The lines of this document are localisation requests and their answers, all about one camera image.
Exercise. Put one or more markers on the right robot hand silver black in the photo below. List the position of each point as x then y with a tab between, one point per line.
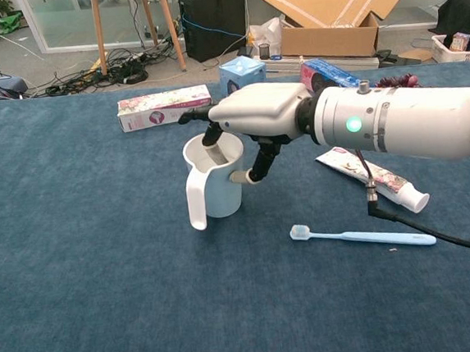
258	112

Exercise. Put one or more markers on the floral toothpaste tube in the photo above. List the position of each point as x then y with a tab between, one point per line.
396	188

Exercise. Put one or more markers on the light blue toothbrush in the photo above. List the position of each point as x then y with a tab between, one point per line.
368	237

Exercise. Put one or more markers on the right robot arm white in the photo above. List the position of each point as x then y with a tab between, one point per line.
419	118

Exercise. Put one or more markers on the light blue cube box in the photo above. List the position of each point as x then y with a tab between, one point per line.
242	70

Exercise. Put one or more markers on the black mesh pen holder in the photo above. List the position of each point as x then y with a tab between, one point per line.
264	52

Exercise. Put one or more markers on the blue rectangular package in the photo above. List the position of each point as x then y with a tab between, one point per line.
325	73

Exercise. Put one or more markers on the open brown cardboard box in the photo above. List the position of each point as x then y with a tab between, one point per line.
330	42

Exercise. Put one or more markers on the floral rectangular box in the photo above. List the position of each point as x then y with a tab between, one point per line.
151	109

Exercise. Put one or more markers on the white plastic bag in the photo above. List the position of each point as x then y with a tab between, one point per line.
265	31

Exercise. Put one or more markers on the black computer tower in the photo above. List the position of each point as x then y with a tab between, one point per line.
213	25

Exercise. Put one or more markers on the wooden easel leg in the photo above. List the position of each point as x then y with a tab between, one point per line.
170	29
99	31
148	14

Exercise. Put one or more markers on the red grape bunch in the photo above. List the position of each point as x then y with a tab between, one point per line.
399	81

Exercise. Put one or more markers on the flat cardboard piece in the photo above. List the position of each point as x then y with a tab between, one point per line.
416	56

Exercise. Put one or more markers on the white plastic basket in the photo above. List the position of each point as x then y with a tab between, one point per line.
444	52

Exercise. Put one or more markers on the small colourful carton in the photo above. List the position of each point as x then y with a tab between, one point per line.
460	41

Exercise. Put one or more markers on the blue table mat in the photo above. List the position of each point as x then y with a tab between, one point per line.
80	239

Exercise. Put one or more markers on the black cloth cover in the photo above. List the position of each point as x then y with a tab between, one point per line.
459	12

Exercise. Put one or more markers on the green bag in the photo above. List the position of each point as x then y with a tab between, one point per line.
9	22

